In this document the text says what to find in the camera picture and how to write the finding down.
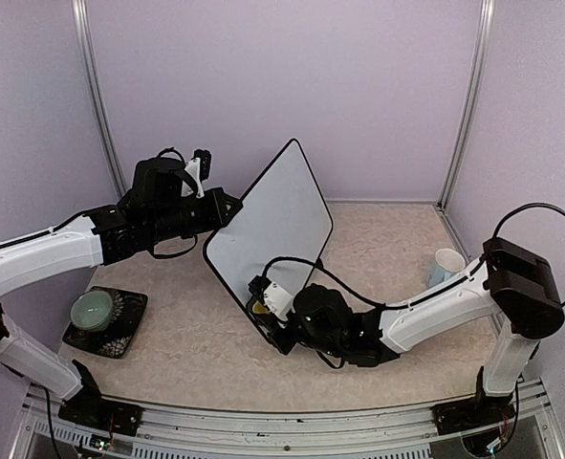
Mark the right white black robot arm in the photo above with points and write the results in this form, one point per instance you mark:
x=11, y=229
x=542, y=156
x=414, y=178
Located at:
x=506, y=279

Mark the left aluminium corner post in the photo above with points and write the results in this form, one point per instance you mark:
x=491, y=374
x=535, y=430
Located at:
x=86, y=46

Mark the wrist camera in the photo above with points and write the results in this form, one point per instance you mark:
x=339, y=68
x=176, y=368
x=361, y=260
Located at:
x=195, y=173
x=273, y=296

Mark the pale green ceramic bowl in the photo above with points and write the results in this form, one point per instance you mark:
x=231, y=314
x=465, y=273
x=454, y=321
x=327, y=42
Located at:
x=92, y=311

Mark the light blue ceramic mug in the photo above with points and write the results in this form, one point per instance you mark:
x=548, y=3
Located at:
x=446, y=263

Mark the yellow black whiteboard eraser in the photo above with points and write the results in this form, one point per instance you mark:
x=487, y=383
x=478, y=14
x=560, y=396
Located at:
x=258, y=308

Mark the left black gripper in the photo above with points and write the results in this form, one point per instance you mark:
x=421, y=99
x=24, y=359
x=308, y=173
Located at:
x=218, y=215

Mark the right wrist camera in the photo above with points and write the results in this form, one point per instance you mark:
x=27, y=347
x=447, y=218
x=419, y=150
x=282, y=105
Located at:
x=273, y=296

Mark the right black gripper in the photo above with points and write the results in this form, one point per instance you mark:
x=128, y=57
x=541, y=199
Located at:
x=283, y=345

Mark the aluminium corner post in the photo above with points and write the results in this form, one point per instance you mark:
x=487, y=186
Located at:
x=477, y=68
x=86, y=46

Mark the aluminium front rail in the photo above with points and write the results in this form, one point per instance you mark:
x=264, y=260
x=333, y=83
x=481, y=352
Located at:
x=405, y=431

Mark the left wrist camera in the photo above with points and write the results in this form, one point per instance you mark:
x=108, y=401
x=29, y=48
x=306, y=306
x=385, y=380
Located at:
x=195, y=173

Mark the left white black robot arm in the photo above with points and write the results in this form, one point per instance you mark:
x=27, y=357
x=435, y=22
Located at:
x=166, y=200

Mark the right aluminium corner post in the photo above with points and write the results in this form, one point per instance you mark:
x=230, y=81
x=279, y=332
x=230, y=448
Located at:
x=477, y=68

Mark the white whiteboard black frame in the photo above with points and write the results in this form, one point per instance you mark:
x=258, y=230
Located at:
x=284, y=214

